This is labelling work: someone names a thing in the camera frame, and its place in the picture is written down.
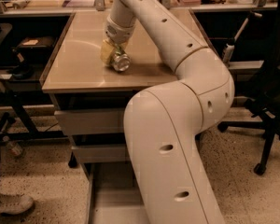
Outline plastic water bottle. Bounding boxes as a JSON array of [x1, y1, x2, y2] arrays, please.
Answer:
[[3, 136, 23, 158]]

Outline black box with label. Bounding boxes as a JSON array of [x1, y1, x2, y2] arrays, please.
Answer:
[[16, 36, 56, 59]]

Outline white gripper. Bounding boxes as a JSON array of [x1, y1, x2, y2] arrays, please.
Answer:
[[100, 15, 136, 65]]

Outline grey drawer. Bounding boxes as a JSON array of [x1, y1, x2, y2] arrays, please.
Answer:
[[85, 161, 150, 224], [72, 144, 130, 163], [54, 108, 124, 135]]

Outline black side desk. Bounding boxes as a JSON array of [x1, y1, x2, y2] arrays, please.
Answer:
[[0, 22, 66, 143]]

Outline grey drawer cabinet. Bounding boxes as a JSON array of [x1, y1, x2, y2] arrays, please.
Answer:
[[38, 8, 209, 224]]

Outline middle grey drawer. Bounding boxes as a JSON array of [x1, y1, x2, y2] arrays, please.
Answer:
[[72, 144, 130, 163]]

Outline black office chair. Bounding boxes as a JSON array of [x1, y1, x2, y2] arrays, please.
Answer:
[[217, 0, 280, 175]]

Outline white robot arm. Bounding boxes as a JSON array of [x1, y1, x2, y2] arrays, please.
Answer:
[[101, 0, 234, 224]]

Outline top grey drawer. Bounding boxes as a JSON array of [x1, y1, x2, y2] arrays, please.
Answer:
[[54, 108, 124, 135]]

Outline white handheld tool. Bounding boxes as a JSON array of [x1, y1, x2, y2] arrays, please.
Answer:
[[221, 11, 262, 66]]

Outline bottom grey drawer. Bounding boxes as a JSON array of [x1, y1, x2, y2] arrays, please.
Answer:
[[85, 161, 150, 224]]

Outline green soda can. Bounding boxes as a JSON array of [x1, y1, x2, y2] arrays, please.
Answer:
[[110, 50, 131, 72]]

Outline white sneaker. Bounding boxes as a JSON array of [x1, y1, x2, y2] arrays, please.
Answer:
[[0, 194, 34, 216]]

